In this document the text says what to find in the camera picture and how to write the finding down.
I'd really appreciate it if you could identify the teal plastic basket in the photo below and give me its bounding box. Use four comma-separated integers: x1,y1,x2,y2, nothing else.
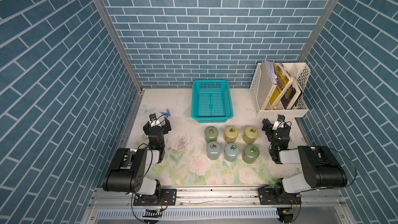
191,80,234,123

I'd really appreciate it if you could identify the black camera cable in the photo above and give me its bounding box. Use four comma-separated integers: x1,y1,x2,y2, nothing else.
326,147,358,189

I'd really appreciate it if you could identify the black book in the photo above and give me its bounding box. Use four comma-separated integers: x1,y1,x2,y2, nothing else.
280,79,302,110

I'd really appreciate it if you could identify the floral table mat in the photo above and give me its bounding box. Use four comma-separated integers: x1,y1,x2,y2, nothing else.
147,123,302,186

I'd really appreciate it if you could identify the grey blue tea canister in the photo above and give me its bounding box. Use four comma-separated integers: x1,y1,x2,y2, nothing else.
206,141,222,160

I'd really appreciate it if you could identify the aluminium corner post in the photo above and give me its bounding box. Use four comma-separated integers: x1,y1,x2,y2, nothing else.
80,0,144,93
297,0,339,62

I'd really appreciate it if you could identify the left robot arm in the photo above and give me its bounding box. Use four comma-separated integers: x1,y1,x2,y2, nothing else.
102,114,172,197

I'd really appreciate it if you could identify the yellow green tea canister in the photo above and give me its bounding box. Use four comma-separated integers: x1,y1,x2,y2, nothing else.
205,126,219,143

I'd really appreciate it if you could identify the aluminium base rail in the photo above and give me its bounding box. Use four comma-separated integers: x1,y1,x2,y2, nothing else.
82,186,355,224

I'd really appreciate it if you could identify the white perforated file holder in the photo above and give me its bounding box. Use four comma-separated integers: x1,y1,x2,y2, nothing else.
249,62,311,118

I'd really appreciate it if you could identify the white fabric butterfly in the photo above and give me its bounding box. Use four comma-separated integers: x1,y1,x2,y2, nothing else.
138,104,156,116

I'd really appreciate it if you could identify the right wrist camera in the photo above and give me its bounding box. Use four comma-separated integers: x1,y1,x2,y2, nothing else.
272,115,286,130

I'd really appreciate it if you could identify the olive green tea canister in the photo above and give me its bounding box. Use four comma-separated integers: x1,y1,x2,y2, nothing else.
224,126,239,143

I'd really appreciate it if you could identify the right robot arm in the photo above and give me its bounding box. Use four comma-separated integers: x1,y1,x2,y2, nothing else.
258,115,349,205

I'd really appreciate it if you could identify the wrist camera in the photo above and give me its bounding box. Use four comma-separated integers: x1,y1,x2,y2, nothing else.
272,115,286,130
149,114,158,127

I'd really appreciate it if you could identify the yellow book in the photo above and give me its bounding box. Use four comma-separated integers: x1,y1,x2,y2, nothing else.
269,63,293,108

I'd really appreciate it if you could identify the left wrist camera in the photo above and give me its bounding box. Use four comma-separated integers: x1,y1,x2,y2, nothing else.
149,114,158,127

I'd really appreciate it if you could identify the beige pressure file folder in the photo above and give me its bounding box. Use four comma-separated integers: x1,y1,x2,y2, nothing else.
257,61,277,111

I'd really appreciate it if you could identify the light olive tea canister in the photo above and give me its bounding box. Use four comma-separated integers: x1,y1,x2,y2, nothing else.
243,126,259,144

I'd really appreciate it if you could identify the right aluminium corner post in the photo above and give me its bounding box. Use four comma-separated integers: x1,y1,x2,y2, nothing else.
297,0,339,62

